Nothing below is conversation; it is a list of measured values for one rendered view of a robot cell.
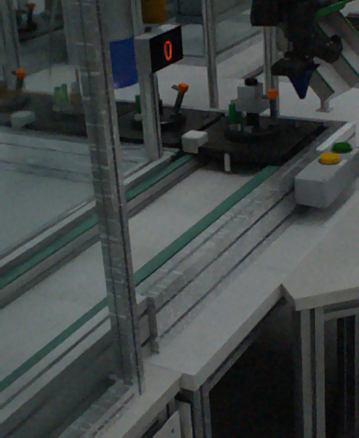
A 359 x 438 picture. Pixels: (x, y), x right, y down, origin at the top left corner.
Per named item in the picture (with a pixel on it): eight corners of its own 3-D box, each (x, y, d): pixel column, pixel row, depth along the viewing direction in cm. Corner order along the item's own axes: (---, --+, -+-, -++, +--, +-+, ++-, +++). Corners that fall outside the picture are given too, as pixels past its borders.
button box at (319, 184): (363, 172, 192) (363, 145, 190) (326, 209, 176) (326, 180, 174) (332, 168, 196) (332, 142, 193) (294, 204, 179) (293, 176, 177)
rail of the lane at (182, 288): (355, 162, 209) (355, 118, 205) (159, 353, 140) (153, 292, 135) (334, 160, 212) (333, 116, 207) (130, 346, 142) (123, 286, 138)
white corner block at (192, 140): (209, 148, 199) (208, 132, 197) (199, 155, 195) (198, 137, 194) (191, 146, 201) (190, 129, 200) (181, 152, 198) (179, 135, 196)
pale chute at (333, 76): (351, 89, 220) (363, 78, 217) (323, 104, 211) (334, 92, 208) (282, 4, 224) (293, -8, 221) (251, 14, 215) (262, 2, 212)
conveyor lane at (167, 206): (323, 166, 208) (323, 126, 204) (126, 344, 143) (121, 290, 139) (216, 152, 222) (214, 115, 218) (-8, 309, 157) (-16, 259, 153)
